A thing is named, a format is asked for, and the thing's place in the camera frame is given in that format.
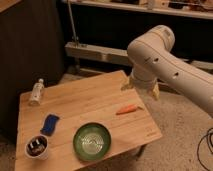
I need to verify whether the white cup with items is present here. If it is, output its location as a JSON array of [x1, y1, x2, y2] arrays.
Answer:
[[25, 135, 49, 160]]

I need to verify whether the clear plastic bottle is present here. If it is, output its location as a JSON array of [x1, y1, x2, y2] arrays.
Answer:
[[29, 78, 44, 106]]

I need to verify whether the wooden table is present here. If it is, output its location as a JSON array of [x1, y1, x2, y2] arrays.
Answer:
[[15, 71, 162, 171]]

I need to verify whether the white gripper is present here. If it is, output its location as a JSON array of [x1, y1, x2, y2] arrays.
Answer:
[[121, 69, 160, 100]]

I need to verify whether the metal pole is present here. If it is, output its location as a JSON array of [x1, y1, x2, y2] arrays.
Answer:
[[67, 0, 79, 46]]

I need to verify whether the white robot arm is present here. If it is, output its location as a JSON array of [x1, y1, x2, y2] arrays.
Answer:
[[127, 25, 213, 118]]

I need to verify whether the blue sponge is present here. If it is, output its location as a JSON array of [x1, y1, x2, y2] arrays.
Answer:
[[40, 114, 59, 136]]

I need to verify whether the upper white shelf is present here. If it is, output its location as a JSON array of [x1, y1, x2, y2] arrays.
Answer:
[[61, 0, 213, 20]]

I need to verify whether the white metal shelf rail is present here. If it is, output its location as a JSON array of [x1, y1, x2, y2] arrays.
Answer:
[[65, 42, 213, 74]]

